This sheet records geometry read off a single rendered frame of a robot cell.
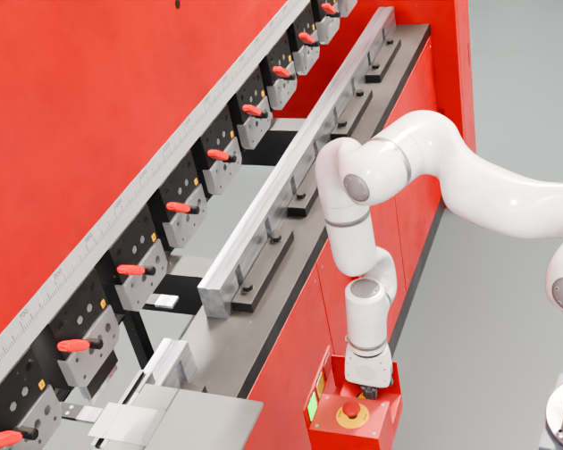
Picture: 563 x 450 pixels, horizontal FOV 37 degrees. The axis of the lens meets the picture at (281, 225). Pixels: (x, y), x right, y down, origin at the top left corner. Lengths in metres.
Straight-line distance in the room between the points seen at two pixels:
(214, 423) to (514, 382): 1.56
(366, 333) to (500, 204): 0.55
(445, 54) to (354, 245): 1.89
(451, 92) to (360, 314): 1.89
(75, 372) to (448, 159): 0.73
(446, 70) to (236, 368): 1.89
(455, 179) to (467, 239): 2.26
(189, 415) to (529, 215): 0.75
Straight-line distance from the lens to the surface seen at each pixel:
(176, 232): 1.75
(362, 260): 1.65
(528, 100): 4.61
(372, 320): 1.75
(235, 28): 1.99
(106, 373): 1.65
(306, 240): 2.23
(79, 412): 1.76
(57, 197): 1.42
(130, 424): 1.69
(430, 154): 1.44
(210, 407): 1.67
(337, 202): 1.57
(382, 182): 1.37
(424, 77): 3.30
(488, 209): 1.33
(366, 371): 1.87
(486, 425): 2.87
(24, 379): 1.40
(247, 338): 1.97
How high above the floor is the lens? 2.18
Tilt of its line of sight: 34 degrees down
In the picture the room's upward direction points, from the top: 12 degrees counter-clockwise
